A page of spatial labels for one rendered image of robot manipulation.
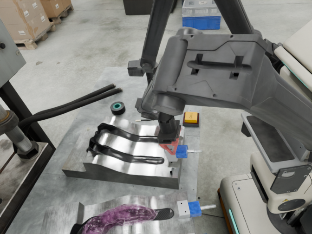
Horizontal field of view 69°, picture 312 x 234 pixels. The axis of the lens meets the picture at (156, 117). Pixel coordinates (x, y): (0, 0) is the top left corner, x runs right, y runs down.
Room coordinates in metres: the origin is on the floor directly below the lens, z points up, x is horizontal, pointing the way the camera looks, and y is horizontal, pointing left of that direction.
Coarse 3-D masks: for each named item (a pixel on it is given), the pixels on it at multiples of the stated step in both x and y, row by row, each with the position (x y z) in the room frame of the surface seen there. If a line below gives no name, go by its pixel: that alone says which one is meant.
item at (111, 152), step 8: (104, 128) 0.71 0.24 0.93; (112, 128) 0.71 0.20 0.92; (96, 136) 0.66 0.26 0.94; (120, 136) 0.66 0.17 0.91; (128, 136) 0.67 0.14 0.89; (136, 136) 0.67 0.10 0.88; (144, 136) 0.67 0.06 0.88; (152, 136) 0.66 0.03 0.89; (96, 144) 0.63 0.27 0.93; (96, 152) 0.57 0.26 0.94; (104, 152) 0.59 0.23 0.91; (112, 152) 0.58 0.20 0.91; (120, 152) 0.58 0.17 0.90; (128, 160) 0.55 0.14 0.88; (136, 160) 0.55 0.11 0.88; (144, 160) 0.54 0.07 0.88; (152, 160) 0.53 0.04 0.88; (160, 160) 0.52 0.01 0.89
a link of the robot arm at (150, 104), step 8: (176, 32) 0.30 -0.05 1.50; (184, 32) 0.28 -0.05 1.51; (192, 32) 0.28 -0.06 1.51; (200, 32) 0.28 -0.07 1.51; (152, 80) 0.32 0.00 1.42; (152, 88) 0.27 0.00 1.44; (144, 96) 0.42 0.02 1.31; (152, 96) 0.33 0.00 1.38; (160, 96) 0.22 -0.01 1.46; (168, 96) 0.22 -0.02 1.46; (144, 104) 0.44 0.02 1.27; (152, 104) 0.25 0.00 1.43; (160, 104) 0.21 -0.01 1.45; (168, 104) 0.21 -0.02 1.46; (176, 104) 0.21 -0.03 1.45; (184, 104) 0.22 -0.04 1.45; (144, 112) 0.49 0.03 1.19; (152, 112) 0.45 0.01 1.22; (168, 112) 0.24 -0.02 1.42; (176, 112) 0.22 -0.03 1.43
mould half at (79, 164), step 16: (96, 128) 0.79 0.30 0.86; (128, 128) 0.71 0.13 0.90; (144, 128) 0.72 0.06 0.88; (80, 144) 0.70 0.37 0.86; (112, 144) 0.62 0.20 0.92; (128, 144) 0.63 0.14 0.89; (144, 144) 0.62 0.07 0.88; (80, 160) 0.61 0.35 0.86; (96, 160) 0.54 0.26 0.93; (112, 160) 0.54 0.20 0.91; (80, 176) 0.56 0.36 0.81; (96, 176) 0.53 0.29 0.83; (112, 176) 0.51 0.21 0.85; (128, 176) 0.49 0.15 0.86; (144, 176) 0.47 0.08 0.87; (160, 176) 0.45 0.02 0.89; (176, 176) 0.44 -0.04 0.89
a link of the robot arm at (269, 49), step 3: (264, 39) 0.67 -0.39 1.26; (267, 39) 0.67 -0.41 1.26; (267, 42) 0.66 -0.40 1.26; (270, 42) 0.66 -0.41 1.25; (270, 45) 0.65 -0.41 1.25; (267, 48) 0.63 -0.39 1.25; (270, 48) 0.64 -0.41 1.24; (267, 51) 0.62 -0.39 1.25; (270, 51) 0.63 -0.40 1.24; (267, 54) 0.62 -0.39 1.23; (270, 54) 0.62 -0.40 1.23
